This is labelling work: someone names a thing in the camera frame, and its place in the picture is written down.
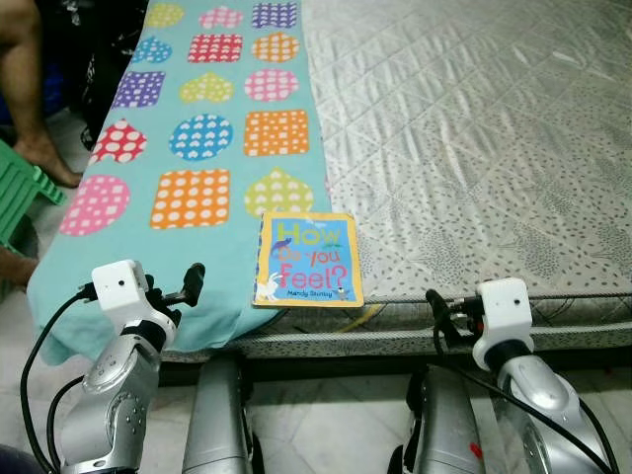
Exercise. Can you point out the green plastic stool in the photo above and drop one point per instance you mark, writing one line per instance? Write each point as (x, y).
(25, 193)

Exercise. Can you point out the teal blanket with colourful shapes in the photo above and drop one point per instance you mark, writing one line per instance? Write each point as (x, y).
(227, 158)

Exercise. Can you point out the person in white shirt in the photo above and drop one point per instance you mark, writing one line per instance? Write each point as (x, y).
(20, 79)

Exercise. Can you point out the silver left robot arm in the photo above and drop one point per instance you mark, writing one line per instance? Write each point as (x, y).
(114, 395)

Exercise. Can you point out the yellow blue children's book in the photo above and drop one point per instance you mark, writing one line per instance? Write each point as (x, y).
(306, 262)

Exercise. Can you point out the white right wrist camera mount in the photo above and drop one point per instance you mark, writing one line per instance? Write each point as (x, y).
(502, 306)

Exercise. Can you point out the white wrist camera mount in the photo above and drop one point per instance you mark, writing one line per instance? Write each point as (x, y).
(118, 286)
(502, 306)

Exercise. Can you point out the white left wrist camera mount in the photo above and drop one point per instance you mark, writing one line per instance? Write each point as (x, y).
(118, 286)

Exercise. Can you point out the grey left robot leg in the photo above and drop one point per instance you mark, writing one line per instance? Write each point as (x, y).
(219, 425)

